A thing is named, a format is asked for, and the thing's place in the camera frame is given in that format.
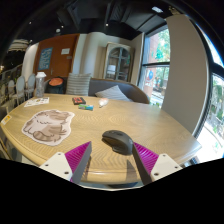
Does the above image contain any arched glass-door cabinet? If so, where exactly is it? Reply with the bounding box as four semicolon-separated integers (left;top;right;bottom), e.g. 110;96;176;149
103;42;134;83

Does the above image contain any small green and blue pack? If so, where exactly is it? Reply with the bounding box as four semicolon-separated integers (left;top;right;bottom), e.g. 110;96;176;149
78;103;95;112

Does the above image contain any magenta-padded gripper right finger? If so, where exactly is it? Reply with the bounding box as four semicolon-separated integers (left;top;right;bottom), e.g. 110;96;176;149
131;142;184;186

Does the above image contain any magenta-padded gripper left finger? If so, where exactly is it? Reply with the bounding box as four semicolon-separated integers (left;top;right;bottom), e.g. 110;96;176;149
39;141;93;185

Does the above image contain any blue wall poster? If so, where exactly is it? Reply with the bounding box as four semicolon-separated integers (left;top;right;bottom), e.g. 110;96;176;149
37;46;54;71

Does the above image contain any black and red box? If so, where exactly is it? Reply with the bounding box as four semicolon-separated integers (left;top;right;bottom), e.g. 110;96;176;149
71;96;87;106

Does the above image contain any group of white chairs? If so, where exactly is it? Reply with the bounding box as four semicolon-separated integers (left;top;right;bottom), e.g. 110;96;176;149
0;74;37;111

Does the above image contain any white plastic packet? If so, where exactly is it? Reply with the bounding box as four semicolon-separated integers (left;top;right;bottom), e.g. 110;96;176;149
98;97;110;109

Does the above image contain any black computer mouse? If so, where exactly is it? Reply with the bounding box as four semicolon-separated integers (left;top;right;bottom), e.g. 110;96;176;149
101;129;135;156

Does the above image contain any black bag with orange top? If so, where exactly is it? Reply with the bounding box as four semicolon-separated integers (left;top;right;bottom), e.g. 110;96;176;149
44;76;67;95

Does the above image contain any white sticker sheet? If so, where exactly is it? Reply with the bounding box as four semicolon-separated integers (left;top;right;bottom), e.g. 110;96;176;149
23;96;50;108

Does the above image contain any striped flat cushion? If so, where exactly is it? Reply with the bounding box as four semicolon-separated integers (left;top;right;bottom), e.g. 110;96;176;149
94;84;132;102

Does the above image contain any clear plastic jug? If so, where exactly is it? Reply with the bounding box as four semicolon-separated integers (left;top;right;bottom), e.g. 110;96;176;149
34;71;47;99

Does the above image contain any striped upright cushion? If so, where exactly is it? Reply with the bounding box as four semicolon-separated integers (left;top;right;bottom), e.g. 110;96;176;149
65;72;92;97

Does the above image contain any grey curved sofa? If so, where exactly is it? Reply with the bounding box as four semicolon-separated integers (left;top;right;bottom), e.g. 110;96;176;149
44;76;151;105

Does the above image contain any cat-shaped mouse pad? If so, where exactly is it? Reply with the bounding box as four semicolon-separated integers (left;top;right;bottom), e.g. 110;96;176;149
21;109;76;148

